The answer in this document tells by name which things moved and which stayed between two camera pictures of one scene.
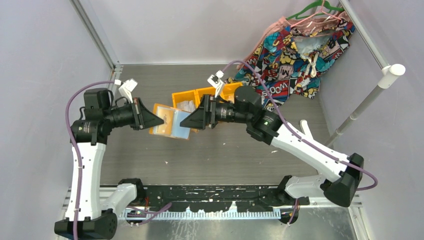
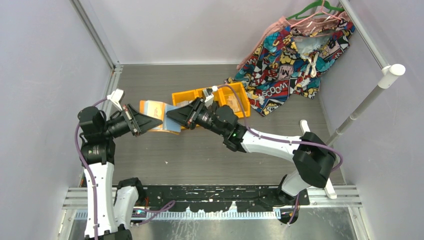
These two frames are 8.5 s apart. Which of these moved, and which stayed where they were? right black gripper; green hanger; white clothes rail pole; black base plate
Moved: right black gripper
Stayed: black base plate; white clothes rail pole; green hanger
